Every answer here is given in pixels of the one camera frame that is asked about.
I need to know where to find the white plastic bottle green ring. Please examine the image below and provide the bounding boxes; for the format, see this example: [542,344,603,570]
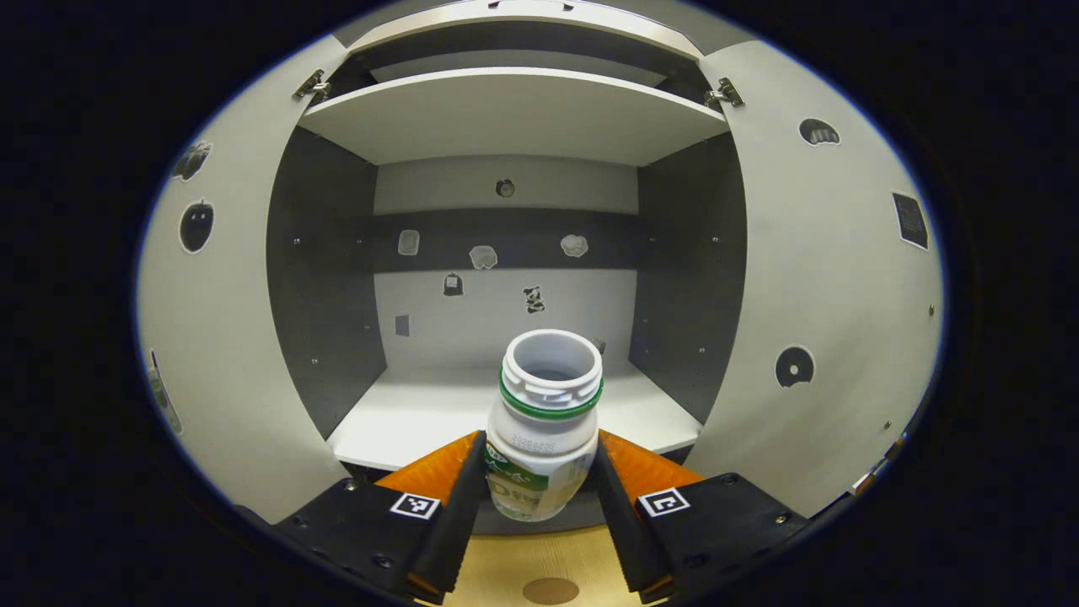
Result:
[485,329,605,524]

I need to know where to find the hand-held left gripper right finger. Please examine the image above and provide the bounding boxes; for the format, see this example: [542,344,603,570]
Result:
[590,428,812,604]

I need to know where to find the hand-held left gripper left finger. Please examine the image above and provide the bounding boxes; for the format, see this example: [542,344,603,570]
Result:
[274,430,488,604]

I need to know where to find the white and grey cabinet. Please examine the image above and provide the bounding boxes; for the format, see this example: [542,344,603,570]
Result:
[266,0,751,536]

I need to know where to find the white cabinet door camera sticker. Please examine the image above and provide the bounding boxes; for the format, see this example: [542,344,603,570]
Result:
[137,38,351,525]

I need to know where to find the brown round disc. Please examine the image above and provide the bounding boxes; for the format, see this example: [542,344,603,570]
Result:
[523,577,581,606]

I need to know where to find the white cabinet shelf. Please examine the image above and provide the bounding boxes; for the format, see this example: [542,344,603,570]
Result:
[297,67,730,167]
[327,363,705,473]

